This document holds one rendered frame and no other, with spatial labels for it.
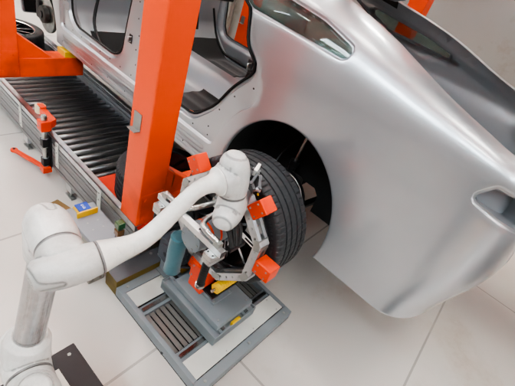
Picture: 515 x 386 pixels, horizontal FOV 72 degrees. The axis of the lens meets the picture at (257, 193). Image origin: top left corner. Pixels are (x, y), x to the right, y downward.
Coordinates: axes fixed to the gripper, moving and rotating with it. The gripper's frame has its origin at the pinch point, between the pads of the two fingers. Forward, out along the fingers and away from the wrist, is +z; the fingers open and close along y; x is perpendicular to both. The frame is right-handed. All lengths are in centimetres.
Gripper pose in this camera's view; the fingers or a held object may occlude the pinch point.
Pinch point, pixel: (256, 169)
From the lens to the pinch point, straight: 157.6
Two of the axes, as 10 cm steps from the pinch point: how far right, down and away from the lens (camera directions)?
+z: 3.0, -5.2, 8.0
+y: 8.8, 4.7, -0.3
